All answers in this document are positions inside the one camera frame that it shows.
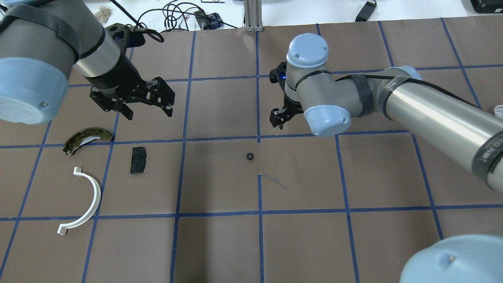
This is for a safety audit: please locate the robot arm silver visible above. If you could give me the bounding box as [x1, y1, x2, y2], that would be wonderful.
[269, 33, 503, 283]
[0, 0, 175, 124]

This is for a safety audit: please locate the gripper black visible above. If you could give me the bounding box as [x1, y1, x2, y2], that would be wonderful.
[269, 62, 304, 130]
[81, 24, 175, 121]

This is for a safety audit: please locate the white curved plastic clamp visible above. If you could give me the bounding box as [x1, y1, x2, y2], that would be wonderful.
[57, 167, 101, 235]

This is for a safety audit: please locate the bundle of black cables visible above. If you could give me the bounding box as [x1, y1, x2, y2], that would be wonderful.
[110, 0, 238, 32]

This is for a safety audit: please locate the aluminium frame post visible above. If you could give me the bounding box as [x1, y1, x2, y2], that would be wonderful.
[243, 0, 264, 32]

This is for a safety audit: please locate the olive brake shoe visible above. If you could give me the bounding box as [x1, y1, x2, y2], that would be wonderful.
[62, 127, 113, 156]

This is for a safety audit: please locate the black power adapter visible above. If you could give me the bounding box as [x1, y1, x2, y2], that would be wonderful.
[354, 0, 377, 22]

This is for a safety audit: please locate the black brake pad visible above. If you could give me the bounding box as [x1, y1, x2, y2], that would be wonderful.
[130, 147, 147, 175]

